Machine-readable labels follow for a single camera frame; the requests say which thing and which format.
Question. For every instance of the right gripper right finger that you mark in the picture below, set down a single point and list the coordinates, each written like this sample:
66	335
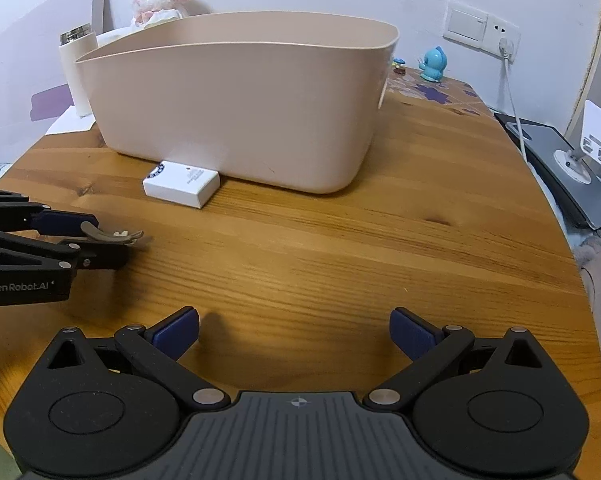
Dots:
487	407

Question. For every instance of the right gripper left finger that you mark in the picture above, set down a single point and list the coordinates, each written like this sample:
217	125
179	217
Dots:
99	407

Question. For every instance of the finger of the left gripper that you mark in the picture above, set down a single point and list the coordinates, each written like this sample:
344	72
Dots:
19	213
24	256

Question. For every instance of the white paper sheet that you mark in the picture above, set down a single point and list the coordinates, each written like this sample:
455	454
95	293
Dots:
70	121

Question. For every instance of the white flat box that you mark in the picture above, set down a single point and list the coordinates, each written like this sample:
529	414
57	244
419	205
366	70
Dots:
181	184

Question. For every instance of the cream thermos bottle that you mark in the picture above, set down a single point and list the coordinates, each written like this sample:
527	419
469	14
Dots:
74	44

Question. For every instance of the grey laptop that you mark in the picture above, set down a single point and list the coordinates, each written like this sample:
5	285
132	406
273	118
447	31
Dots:
581	203

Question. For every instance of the beige plastic storage bin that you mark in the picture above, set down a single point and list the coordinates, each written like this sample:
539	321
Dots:
284	98

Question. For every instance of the blue bird figurine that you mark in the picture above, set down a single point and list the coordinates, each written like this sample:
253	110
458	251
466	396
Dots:
433	65

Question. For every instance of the white wall switch socket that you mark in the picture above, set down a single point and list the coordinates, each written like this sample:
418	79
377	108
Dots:
481	31

